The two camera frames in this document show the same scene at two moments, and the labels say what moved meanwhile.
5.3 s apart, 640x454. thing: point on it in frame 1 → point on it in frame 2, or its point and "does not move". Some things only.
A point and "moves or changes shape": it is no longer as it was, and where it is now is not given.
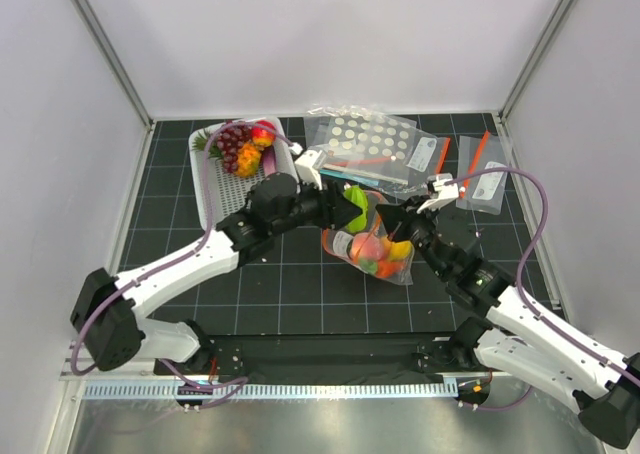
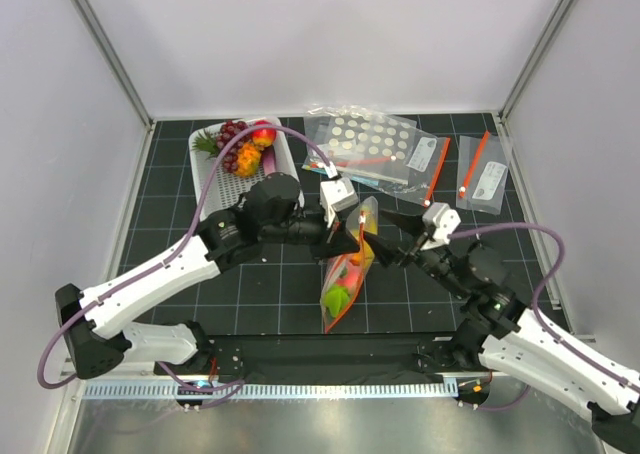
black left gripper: x=334 y=209 → x=339 y=244
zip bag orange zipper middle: x=446 y=143 does not move
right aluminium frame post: x=544 y=44 does not move
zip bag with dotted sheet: x=366 y=145 does not move
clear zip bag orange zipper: x=366 y=243 moves or changes shape
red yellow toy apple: x=264 y=137 does not move
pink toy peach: x=366 y=246 moves or changes shape
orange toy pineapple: x=248 y=160 does not move
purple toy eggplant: x=269 y=159 does not move
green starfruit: x=358 y=197 → x=335 y=298
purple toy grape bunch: x=229 y=140 does not move
